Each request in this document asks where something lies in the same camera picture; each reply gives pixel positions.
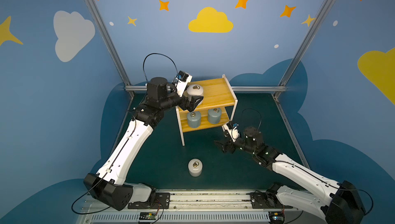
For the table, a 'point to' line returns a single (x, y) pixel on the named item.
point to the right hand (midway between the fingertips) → (222, 134)
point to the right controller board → (276, 217)
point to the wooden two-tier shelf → (218, 107)
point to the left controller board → (147, 216)
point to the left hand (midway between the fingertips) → (194, 88)
